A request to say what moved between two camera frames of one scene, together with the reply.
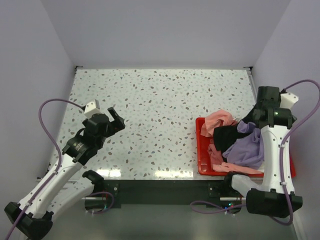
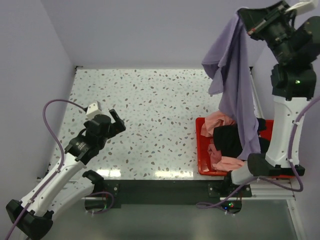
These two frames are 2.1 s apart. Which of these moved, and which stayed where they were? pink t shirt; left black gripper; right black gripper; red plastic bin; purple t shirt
Moved: purple t shirt; right black gripper
Stayed: red plastic bin; pink t shirt; left black gripper
